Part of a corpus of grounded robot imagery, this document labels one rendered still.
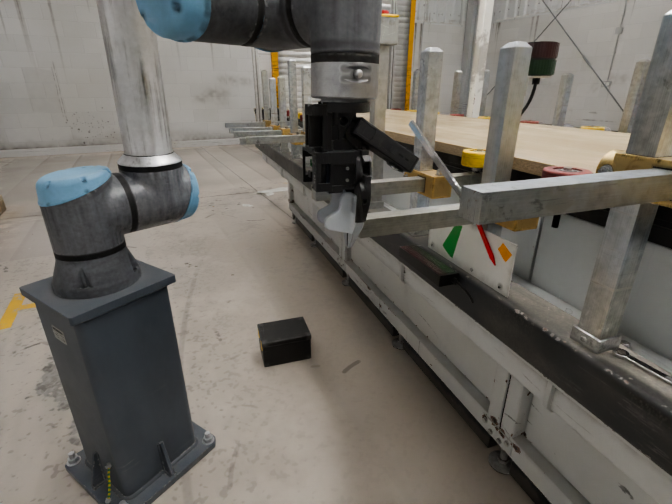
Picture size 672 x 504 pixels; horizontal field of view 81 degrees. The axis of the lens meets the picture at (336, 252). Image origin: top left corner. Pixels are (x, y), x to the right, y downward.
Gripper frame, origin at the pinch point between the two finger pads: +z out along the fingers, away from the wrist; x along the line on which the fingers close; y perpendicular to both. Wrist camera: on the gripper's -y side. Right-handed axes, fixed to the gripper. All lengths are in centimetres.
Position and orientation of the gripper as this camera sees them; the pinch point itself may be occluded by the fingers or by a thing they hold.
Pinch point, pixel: (353, 238)
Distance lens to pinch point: 61.9
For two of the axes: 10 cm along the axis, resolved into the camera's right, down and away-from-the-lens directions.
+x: 3.3, 3.6, -8.7
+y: -9.4, 1.1, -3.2
